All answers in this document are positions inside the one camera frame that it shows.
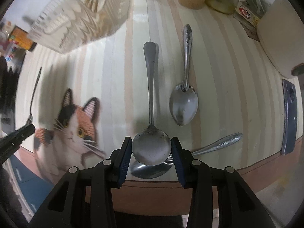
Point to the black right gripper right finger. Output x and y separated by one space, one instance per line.
182 159

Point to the large round steel spoon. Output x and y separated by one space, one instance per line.
152 146

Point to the white rounded appliance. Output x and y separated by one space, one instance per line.
280 32

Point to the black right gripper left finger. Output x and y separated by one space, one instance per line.
120 163

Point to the red white packet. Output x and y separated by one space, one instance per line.
248 15

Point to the oval steel spoon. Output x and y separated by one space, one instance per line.
183 102

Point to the clear plastic utensil rack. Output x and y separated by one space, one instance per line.
65 25

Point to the blue smartphone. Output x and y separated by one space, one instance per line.
290 117

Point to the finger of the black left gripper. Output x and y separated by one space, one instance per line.
11 143

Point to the orange box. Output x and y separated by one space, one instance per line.
20 37

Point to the steel spoon lying sideways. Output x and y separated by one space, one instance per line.
150 172

